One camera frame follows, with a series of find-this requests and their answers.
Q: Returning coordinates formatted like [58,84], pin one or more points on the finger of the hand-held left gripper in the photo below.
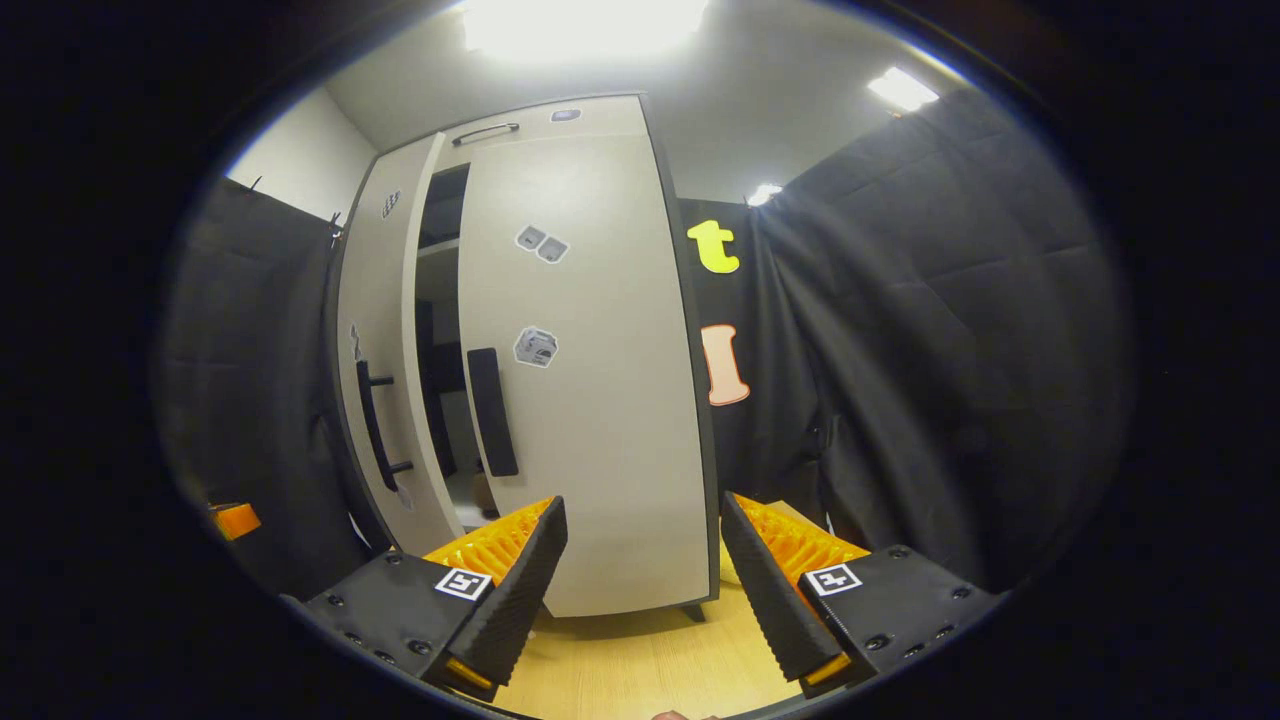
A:
[237,520]

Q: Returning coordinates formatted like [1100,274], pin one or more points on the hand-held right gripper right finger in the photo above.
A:
[765,600]

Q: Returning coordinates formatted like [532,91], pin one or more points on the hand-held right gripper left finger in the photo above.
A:
[520,600]

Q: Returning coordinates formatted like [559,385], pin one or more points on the beige shoe cabinet door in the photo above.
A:
[610,420]
[385,290]

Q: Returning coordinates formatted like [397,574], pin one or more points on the grey and beige shoe cabinet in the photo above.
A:
[590,118]

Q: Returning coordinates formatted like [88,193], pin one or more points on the small ceiling light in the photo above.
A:
[765,194]
[903,89]

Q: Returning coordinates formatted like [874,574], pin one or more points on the large ceiling light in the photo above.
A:
[585,25]

